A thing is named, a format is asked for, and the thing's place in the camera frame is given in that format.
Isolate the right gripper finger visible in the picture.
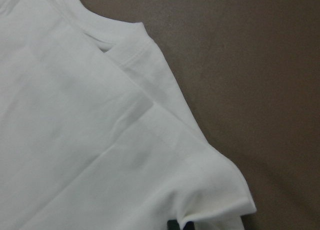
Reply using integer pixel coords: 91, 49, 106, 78
166, 214, 194, 230

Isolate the white long-sleeve printed shirt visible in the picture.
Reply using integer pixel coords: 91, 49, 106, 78
0, 0, 256, 230

